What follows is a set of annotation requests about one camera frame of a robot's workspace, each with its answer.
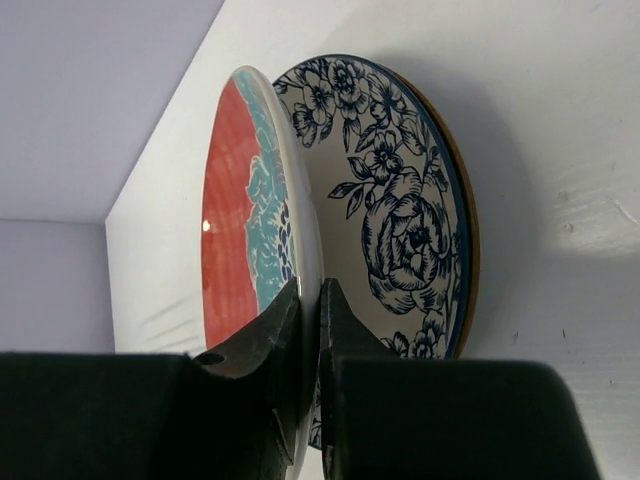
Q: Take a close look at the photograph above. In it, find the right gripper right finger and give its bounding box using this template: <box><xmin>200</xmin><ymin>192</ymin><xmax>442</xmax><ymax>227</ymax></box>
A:
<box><xmin>318</xmin><ymin>278</ymin><xmax>640</xmax><ymax>480</ymax></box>

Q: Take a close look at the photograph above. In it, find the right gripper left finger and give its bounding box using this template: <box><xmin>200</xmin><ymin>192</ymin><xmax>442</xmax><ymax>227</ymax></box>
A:
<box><xmin>1</xmin><ymin>281</ymin><xmax>302</xmax><ymax>479</ymax></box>

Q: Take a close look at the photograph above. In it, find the red and teal floral plate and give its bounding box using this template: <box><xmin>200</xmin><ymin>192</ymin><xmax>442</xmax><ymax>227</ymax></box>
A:
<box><xmin>200</xmin><ymin>66</ymin><xmax>324</xmax><ymax>469</ymax></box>

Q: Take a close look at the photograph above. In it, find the dark teal glazed plate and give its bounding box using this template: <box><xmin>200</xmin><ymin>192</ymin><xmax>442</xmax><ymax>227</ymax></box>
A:
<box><xmin>389</xmin><ymin>69</ymin><xmax>481</xmax><ymax>359</ymax></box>

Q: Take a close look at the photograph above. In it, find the blue floral white plate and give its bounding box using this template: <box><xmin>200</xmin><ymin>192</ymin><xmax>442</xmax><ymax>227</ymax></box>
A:
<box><xmin>272</xmin><ymin>53</ymin><xmax>474</xmax><ymax>449</ymax></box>

